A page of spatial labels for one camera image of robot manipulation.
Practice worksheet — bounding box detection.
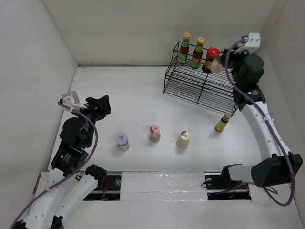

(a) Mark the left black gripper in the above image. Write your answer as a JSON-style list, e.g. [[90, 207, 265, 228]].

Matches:
[[72, 94, 111, 146]]

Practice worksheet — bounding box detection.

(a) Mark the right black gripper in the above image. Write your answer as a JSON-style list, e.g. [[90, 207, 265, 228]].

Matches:
[[221, 44, 251, 87]]

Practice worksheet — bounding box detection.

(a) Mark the black cap spice shaker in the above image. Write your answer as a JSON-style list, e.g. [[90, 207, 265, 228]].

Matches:
[[210, 52, 224, 73]]

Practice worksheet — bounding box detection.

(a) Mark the red lid dark jar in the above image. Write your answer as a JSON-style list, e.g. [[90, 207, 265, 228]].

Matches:
[[202, 47, 220, 74]]

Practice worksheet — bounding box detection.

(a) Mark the red green sauce bottle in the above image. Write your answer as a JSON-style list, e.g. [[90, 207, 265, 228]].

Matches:
[[190, 37, 205, 69]]

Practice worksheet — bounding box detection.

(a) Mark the green label sauce bottle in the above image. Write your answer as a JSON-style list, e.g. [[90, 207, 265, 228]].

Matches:
[[177, 32, 191, 65]]

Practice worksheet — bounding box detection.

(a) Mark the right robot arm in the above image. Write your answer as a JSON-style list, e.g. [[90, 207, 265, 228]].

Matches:
[[217, 46, 303, 188]]

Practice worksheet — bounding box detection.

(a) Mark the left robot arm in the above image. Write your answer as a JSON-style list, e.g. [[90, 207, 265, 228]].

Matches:
[[11, 91, 111, 229]]

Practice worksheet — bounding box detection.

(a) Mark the white lid glass jar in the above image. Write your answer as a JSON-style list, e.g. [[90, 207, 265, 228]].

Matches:
[[115, 133, 130, 151]]

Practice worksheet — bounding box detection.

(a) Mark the pink cap spice shaker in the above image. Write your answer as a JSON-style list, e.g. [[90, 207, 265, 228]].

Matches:
[[148, 125, 161, 143]]

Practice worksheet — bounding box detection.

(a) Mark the small yellow brown bottle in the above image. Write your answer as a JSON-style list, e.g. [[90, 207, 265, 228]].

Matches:
[[215, 113, 232, 132]]

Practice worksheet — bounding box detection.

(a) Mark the yellow cap spice shaker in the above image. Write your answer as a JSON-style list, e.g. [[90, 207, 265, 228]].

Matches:
[[176, 131, 190, 149]]

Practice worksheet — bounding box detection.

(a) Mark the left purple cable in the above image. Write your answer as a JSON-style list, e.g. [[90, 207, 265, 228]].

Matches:
[[10, 101, 100, 229]]

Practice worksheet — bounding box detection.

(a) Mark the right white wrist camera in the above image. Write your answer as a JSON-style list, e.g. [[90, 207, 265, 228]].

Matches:
[[242, 32, 261, 52]]

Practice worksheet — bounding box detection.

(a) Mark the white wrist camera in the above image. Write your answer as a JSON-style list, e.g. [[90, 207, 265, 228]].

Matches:
[[61, 91, 80, 107], [242, 32, 261, 52]]

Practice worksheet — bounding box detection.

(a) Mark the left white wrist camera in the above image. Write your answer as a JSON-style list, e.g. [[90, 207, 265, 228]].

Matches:
[[61, 91, 80, 107]]

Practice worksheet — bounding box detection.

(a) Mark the black wire rack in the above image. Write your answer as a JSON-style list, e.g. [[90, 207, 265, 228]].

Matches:
[[163, 41, 237, 115]]

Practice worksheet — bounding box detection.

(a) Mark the black mounting rail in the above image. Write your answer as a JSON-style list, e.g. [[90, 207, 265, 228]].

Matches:
[[85, 172, 252, 202]]

